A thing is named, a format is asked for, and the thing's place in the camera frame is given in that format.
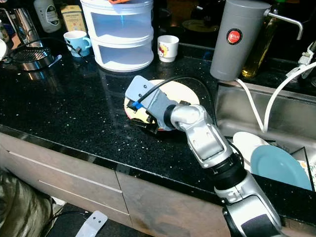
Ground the cream plate with red rim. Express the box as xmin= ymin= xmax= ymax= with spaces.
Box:
xmin=124 ymin=79 xmax=201 ymax=132

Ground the light blue plate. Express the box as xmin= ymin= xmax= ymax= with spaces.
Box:
xmin=250 ymin=145 xmax=315 ymax=191

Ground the beige kitchen cabinet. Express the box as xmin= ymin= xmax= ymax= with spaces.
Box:
xmin=0 ymin=132 xmax=230 ymax=237

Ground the white printed mug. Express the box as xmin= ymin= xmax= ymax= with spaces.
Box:
xmin=157 ymin=35 xmax=180 ymax=63

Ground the plain white plate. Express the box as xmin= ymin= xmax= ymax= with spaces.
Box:
xmin=232 ymin=131 xmax=273 ymax=173

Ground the white translucent stacked container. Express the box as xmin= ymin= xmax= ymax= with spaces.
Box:
xmin=80 ymin=0 xmax=154 ymax=73

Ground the dark dish with rim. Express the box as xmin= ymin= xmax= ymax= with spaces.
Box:
xmin=182 ymin=19 xmax=209 ymax=33

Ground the light blue mug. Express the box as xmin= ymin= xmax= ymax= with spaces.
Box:
xmin=63 ymin=31 xmax=93 ymax=58

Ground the grey water filter cylinder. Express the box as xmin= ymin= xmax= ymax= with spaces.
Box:
xmin=210 ymin=0 xmax=272 ymax=81

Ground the yellow oil bottle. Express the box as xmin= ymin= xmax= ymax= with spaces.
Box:
xmin=242 ymin=17 xmax=278 ymax=79

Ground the yellow cardboard box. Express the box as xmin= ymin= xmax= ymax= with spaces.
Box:
xmin=60 ymin=5 xmax=85 ymax=33

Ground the stainless steel sink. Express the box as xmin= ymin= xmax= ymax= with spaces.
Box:
xmin=215 ymin=81 xmax=316 ymax=193

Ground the chrome coffee machine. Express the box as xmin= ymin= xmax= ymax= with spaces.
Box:
xmin=0 ymin=6 xmax=63 ymax=73

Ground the white labelled bottle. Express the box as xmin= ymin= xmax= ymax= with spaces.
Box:
xmin=34 ymin=0 xmax=60 ymax=34

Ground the olive green cloth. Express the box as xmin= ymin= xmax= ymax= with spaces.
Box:
xmin=0 ymin=170 xmax=48 ymax=237

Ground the faucet with white connector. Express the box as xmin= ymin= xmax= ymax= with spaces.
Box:
xmin=285 ymin=42 xmax=316 ymax=79

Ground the silver filter spout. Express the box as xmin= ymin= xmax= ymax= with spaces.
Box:
xmin=267 ymin=9 xmax=304 ymax=41

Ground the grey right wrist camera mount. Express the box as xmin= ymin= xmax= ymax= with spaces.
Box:
xmin=124 ymin=76 xmax=178 ymax=130

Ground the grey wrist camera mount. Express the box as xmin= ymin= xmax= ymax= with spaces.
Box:
xmin=77 ymin=211 xmax=108 ymax=237
xmin=124 ymin=76 xmax=178 ymax=130

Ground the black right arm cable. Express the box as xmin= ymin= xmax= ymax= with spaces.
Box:
xmin=136 ymin=76 xmax=218 ymax=126

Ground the white flexible hose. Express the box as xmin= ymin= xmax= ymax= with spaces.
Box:
xmin=235 ymin=62 xmax=316 ymax=134

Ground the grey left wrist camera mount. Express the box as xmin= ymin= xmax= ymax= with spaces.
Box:
xmin=77 ymin=211 xmax=108 ymax=237

